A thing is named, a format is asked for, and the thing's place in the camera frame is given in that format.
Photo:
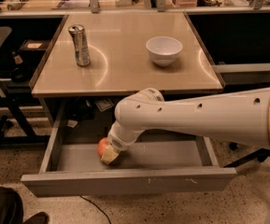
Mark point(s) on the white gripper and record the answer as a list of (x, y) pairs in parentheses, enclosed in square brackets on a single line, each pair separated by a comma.
[(118, 143)]

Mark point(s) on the red apple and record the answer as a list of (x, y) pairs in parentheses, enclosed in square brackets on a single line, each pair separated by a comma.
[(102, 146)]

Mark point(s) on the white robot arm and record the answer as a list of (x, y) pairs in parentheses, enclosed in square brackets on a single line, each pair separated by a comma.
[(242, 117)]

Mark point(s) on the open grey drawer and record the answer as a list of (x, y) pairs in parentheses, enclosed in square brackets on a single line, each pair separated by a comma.
[(158, 162)]

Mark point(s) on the white bowl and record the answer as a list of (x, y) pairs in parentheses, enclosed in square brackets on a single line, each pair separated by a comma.
[(163, 50)]

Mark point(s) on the dark bag on floor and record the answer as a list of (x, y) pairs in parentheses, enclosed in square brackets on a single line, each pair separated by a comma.
[(11, 209)]

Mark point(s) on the silver drink can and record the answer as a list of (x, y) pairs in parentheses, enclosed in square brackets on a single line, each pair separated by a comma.
[(82, 54)]

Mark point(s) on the office chair right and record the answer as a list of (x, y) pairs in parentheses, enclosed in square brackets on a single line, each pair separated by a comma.
[(260, 155)]

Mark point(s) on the cabinet frame with countertop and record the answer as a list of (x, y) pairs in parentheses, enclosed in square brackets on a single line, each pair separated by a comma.
[(120, 63)]

